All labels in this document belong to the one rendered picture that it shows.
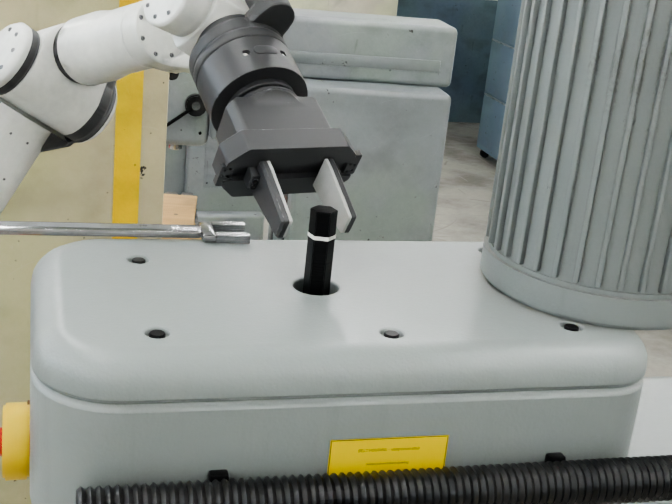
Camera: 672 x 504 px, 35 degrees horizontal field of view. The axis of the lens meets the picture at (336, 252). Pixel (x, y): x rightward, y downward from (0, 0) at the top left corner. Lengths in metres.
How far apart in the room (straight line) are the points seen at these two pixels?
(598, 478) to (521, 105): 0.29
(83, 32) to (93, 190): 1.51
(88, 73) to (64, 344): 0.45
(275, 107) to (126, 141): 1.69
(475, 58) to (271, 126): 9.87
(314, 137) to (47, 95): 0.37
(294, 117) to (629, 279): 0.30
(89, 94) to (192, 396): 0.52
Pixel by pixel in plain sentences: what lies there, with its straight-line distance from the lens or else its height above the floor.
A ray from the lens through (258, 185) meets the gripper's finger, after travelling 0.86.
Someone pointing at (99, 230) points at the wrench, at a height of 1.90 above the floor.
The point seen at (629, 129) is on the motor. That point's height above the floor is 2.05.
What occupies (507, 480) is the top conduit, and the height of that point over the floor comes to 1.80.
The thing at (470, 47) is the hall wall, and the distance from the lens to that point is 10.69.
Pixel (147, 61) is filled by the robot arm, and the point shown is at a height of 2.01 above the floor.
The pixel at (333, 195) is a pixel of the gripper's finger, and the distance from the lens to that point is 0.88.
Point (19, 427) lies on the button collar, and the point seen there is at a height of 1.78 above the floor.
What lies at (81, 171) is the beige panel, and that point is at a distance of 2.60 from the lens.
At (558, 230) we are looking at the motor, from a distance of 0.85.
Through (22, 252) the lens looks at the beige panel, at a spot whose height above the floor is 1.28.
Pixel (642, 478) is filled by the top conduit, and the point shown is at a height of 1.80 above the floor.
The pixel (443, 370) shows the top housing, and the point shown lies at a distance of 0.78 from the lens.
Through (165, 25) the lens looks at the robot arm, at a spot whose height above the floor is 2.06.
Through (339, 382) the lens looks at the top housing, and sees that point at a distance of 0.75.
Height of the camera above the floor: 2.20
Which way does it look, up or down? 19 degrees down
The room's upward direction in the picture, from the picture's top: 6 degrees clockwise
